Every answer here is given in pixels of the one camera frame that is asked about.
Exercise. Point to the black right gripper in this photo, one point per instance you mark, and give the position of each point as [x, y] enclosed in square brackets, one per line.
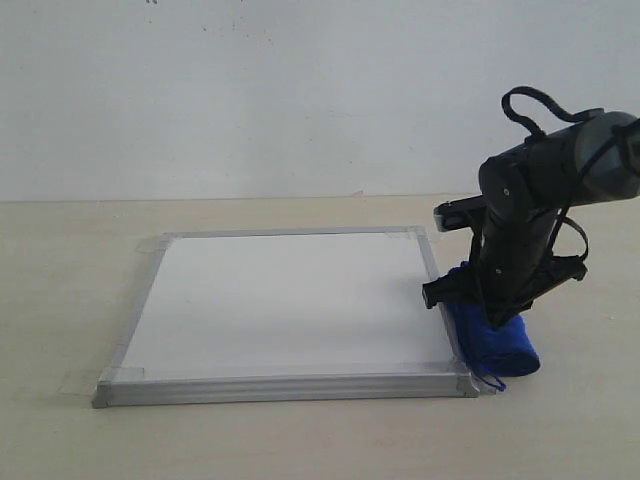
[508, 268]

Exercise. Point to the blue cloth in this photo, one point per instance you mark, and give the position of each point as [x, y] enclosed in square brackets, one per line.
[492, 354]

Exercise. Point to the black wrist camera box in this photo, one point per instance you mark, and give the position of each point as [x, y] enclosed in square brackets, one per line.
[460, 214]

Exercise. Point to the clear tape back left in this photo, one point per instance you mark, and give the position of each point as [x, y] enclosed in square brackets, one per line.
[153, 244]

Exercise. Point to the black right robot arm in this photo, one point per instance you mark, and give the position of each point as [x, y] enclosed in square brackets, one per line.
[526, 193]

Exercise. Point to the white board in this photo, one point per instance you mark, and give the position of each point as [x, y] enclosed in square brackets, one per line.
[287, 315]

